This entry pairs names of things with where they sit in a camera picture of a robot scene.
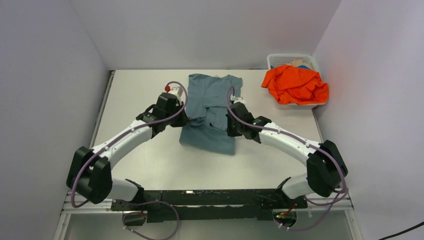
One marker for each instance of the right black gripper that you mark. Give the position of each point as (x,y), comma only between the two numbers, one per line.
(229,131)

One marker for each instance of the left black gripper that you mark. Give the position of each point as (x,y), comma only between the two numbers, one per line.
(183,121)

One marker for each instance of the grey-blue t shirt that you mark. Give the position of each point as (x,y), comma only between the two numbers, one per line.
(207,113)

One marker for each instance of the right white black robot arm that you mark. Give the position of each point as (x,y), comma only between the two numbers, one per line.
(325,167)

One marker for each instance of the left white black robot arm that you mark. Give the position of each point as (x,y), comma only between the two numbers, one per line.
(90,173)

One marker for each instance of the orange t shirt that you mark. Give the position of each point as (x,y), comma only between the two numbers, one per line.
(295,85)

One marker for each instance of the tan item in basket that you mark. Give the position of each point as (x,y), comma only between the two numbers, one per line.
(298,62)

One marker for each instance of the blue garment in basket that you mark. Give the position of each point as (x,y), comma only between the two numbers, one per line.
(304,67)

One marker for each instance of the white plastic laundry basket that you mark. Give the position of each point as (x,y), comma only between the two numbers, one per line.
(279,59)

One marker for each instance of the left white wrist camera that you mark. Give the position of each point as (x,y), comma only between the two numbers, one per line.
(176,91)

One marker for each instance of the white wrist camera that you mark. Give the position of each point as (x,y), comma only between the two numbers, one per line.
(233,100)
(176,91)

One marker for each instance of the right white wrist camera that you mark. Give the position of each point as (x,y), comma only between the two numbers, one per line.
(233,100)

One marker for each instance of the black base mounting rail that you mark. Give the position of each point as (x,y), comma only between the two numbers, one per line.
(223,204)

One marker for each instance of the aluminium frame rail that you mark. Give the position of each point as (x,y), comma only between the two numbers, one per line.
(105,207)

